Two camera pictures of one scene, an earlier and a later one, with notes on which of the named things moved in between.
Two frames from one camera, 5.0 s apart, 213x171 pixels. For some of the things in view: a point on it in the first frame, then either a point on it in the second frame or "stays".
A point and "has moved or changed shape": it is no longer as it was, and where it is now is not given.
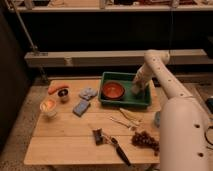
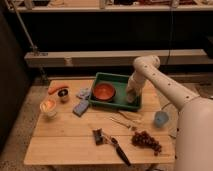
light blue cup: x=157 y=119 stays
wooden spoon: x=132 y=116 stays
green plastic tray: x=129 y=99 has moved or changed shape
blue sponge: x=81 y=107 stays
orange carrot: x=53 y=89 stays
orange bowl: x=113 y=90 → x=104 y=91
